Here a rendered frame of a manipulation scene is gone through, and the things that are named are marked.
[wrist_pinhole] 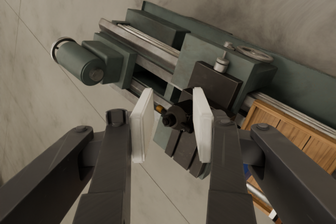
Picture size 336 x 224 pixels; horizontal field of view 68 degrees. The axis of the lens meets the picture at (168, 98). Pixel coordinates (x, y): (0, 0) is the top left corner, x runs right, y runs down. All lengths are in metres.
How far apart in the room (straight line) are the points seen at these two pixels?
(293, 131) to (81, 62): 0.88
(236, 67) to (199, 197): 1.73
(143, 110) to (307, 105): 1.12
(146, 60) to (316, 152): 0.80
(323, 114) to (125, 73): 0.91
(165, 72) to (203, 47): 0.27
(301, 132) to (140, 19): 1.04
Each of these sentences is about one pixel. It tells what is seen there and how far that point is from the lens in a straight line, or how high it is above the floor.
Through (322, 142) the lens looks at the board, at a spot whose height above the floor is 0.90.
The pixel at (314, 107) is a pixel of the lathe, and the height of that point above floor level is 0.54.
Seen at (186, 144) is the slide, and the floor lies 0.97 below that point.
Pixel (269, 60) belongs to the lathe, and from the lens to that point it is 1.05.
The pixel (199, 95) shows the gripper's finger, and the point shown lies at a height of 1.59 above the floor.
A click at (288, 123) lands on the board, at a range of 0.91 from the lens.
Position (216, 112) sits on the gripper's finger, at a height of 1.59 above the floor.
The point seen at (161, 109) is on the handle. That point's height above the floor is 1.14.
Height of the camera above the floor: 1.74
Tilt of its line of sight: 49 degrees down
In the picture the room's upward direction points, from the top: 105 degrees counter-clockwise
